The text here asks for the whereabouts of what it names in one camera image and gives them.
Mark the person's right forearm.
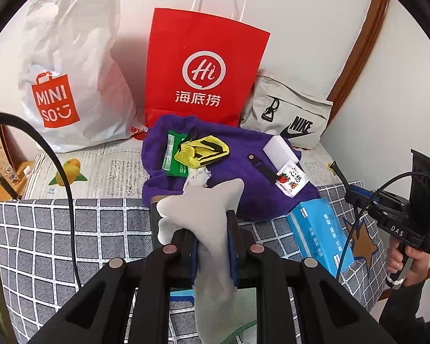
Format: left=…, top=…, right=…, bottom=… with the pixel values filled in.
left=378, top=277, right=430, bottom=344

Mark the white sachet with red print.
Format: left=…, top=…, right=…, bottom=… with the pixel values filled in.
left=275, top=161, right=305, bottom=198

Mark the yellow black glove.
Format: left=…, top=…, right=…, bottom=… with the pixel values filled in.
left=174, top=135, right=230, bottom=170

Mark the blue tissue pack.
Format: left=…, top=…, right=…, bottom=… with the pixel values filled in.
left=286, top=198, right=355, bottom=278

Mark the person's right hand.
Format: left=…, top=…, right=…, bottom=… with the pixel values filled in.
left=387, top=238, right=430, bottom=288

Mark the red paper bag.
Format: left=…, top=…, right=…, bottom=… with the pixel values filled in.
left=144, top=0, right=271, bottom=128

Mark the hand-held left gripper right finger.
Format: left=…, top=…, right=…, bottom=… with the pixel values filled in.
left=226, top=210, right=397, bottom=344

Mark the white crumpled tissue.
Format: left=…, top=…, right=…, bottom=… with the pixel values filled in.
left=182, top=168, right=213, bottom=191

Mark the white sock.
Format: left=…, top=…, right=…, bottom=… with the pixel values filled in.
left=156, top=178, right=245, bottom=344

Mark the grey pouch bag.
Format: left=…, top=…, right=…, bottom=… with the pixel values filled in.
left=239, top=70, right=334, bottom=150

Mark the thin black cable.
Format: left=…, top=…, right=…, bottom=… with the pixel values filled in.
left=335, top=171, right=430, bottom=278

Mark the green cord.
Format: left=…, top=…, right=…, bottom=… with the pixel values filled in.
left=224, top=320, right=259, bottom=344

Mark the green packet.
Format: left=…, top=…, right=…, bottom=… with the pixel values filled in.
left=161, top=130, right=189, bottom=177

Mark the white plastic shopping bag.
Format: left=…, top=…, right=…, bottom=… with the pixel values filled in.
left=18, top=0, right=147, bottom=153

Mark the white sponge block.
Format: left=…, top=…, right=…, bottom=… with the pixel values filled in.
left=264, top=135, right=297, bottom=169

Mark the thick black cable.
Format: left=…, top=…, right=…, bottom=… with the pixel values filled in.
left=0, top=112, right=83, bottom=289

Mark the black strap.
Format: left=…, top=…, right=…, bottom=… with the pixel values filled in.
left=247, top=154, right=276, bottom=187

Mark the orange fruit print bed sheet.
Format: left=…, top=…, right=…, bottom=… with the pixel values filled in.
left=23, top=140, right=341, bottom=201

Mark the purple towel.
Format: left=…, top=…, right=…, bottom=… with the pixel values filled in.
left=142, top=115, right=321, bottom=221

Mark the grey checked blanket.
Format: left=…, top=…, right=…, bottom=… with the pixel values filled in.
left=0, top=183, right=398, bottom=344

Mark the wooden bed frame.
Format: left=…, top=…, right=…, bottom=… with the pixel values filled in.
left=326, top=0, right=430, bottom=291

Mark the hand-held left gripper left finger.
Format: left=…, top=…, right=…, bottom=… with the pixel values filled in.
left=30, top=195, right=202, bottom=344

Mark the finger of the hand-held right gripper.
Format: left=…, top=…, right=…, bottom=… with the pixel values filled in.
left=345, top=183, right=380, bottom=210

